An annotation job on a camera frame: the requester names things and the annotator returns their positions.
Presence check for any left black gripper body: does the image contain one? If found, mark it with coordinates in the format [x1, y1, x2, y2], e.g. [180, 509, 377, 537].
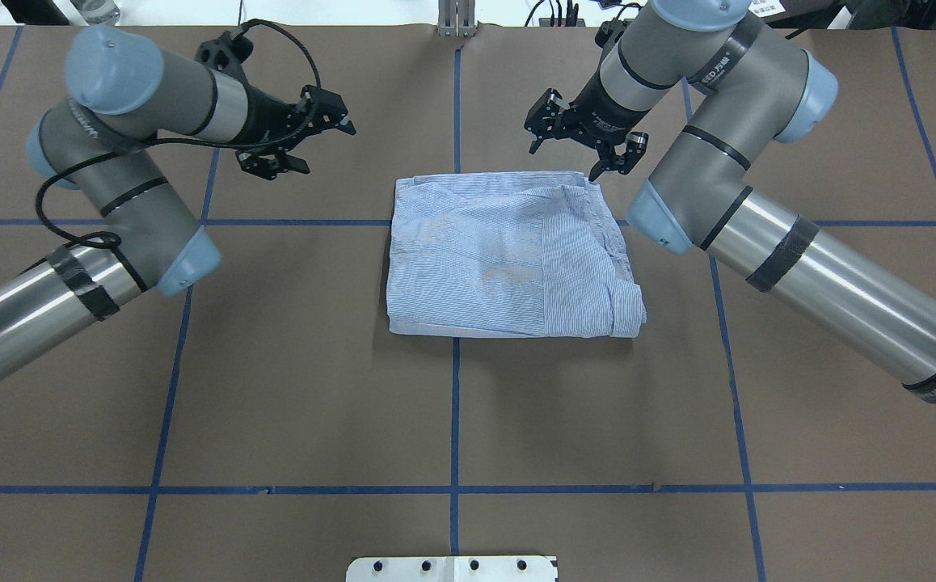
[238, 85, 310, 158]

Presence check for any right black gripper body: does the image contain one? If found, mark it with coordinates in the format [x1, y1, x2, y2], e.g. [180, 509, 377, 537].
[569, 77, 639, 147]

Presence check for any light blue striped shirt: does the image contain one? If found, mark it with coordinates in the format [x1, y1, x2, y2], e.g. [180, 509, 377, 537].
[386, 171, 647, 339]

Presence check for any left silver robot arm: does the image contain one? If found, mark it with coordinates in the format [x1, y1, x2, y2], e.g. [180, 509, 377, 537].
[0, 19, 355, 380]

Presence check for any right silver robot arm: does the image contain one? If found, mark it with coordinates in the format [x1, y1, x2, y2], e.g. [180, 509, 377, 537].
[523, 1, 936, 407]

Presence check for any clear black-capped bottle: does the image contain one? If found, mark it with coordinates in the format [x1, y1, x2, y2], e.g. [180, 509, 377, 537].
[70, 0, 121, 26]

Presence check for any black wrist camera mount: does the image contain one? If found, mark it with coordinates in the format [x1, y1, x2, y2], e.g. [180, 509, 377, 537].
[194, 30, 254, 84]
[594, 18, 631, 51]

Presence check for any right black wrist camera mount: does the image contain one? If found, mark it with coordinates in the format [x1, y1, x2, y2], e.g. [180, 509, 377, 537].
[594, 18, 631, 51]

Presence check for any aluminium frame post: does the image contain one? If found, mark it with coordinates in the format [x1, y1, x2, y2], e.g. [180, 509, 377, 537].
[437, 0, 478, 38]

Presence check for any white camera stand pillar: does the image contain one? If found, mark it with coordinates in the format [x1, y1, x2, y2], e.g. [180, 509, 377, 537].
[345, 554, 559, 581]

